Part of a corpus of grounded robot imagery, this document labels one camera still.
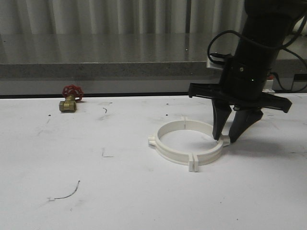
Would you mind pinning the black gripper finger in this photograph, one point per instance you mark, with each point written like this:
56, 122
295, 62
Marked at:
242, 121
221, 112

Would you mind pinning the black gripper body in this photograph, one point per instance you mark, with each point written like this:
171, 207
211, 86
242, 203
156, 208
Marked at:
241, 85

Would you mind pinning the white half-ring pipe clamp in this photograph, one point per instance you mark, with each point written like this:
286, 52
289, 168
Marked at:
173, 142
197, 139

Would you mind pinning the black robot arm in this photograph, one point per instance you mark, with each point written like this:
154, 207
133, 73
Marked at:
268, 23

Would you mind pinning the grey stone counter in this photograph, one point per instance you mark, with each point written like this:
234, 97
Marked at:
33, 57

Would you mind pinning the brass valve red handwheel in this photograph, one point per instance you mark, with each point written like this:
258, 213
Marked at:
72, 95

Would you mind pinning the grey pleated curtain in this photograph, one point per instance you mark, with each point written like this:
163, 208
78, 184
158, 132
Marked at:
119, 16

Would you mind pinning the white circuit breaker red switch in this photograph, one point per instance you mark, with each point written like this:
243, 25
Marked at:
268, 87

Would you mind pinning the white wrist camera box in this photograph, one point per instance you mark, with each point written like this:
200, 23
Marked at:
211, 65

